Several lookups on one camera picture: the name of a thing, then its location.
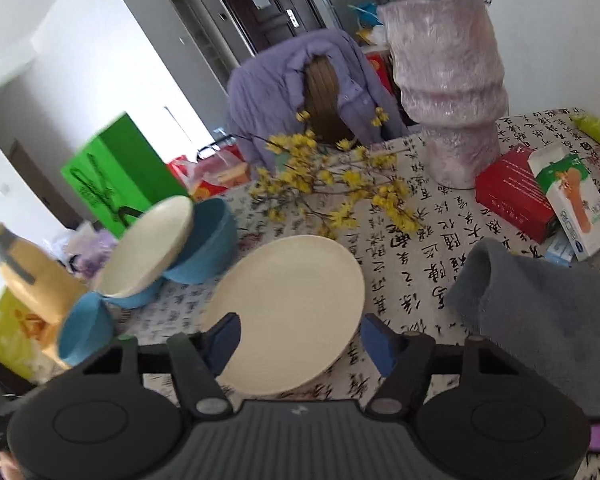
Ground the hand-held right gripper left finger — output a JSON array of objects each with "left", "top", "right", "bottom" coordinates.
[{"left": 82, "top": 312, "right": 242, "bottom": 420}]

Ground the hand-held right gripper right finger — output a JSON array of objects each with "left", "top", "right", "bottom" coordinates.
[{"left": 361, "top": 314, "right": 523, "bottom": 416}]

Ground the cream plate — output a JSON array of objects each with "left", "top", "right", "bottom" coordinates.
[
  {"left": 200, "top": 235, "right": 366, "bottom": 398},
  {"left": 94, "top": 195, "right": 196, "bottom": 297}
]

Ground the blue bowl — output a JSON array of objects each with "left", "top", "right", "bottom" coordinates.
[
  {"left": 57, "top": 291, "right": 116, "bottom": 367},
  {"left": 164, "top": 197, "right": 238, "bottom": 285},
  {"left": 102, "top": 275, "right": 166, "bottom": 310}
]

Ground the yellow printed box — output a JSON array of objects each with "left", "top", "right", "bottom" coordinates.
[{"left": 0, "top": 287, "right": 68, "bottom": 383}]

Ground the yellow thermos jug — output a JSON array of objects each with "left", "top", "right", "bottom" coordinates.
[{"left": 0, "top": 222, "right": 88, "bottom": 326}]

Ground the red plastic bag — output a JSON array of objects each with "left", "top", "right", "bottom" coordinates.
[{"left": 167, "top": 147, "right": 251, "bottom": 201}]

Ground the purple plastic package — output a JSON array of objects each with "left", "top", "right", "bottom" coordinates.
[{"left": 62, "top": 225, "right": 118, "bottom": 276}]

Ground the grey cloth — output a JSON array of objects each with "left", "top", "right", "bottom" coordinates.
[{"left": 445, "top": 237, "right": 600, "bottom": 418}]

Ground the yellow flower branch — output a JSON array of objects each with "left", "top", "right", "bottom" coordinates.
[{"left": 235, "top": 107, "right": 426, "bottom": 241}]

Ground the red box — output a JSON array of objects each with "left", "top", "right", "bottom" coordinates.
[{"left": 475, "top": 144, "right": 561, "bottom": 243}]

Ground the green paper bag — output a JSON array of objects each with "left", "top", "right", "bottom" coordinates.
[{"left": 60, "top": 112, "right": 193, "bottom": 240}]

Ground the white green box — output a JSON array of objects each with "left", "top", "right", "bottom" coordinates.
[{"left": 527, "top": 140, "right": 600, "bottom": 261}]

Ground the wooden chair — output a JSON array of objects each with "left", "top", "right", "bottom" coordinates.
[{"left": 300, "top": 55, "right": 356, "bottom": 143}]

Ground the purple jacket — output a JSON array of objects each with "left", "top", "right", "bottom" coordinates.
[{"left": 227, "top": 29, "right": 411, "bottom": 168}]

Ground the pink textured vase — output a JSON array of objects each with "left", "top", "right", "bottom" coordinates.
[{"left": 377, "top": 0, "right": 510, "bottom": 190}]

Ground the yellow green plastic bag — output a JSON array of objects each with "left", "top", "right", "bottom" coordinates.
[{"left": 572, "top": 114, "right": 600, "bottom": 153}]

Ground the dark brown door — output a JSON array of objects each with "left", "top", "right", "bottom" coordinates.
[{"left": 212, "top": 0, "right": 326, "bottom": 56}]

